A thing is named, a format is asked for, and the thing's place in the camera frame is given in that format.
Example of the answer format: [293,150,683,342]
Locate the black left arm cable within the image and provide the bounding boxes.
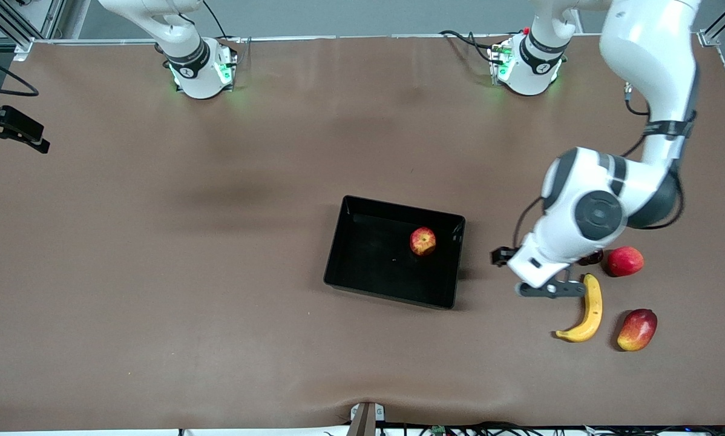
[513,82,687,250]

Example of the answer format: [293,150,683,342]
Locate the red yellow striped apple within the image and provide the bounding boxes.
[409,226,437,257]

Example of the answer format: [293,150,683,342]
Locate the black clamp device cable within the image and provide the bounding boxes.
[0,51,40,97]

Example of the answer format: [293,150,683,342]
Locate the black right base cable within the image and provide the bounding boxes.
[151,0,229,43]

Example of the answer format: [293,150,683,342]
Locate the red yellow mango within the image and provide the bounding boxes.
[617,308,658,352]

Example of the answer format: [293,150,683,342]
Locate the black clamp device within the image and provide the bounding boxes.
[0,102,51,154]

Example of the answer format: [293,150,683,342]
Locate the brown table mat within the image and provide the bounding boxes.
[0,33,725,434]

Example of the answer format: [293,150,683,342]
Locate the black plastic box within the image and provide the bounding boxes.
[323,194,467,310]

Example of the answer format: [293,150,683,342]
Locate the black left base cable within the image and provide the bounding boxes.
[440,29,497,64]

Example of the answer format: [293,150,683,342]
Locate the yellow banana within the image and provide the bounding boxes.
[555,274,604,343]

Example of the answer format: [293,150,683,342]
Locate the black base cable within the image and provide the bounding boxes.
[151,0,229,43]
[440,29,497,64]

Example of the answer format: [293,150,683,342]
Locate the metal bracket post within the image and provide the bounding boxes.
[349,402,386,436]

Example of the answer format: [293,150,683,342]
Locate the aluminium frame post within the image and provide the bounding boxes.
[698,0,725,128]
[0,0,67,58]

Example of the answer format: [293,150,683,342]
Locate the pink red peach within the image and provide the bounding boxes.
[606,246,645,277]

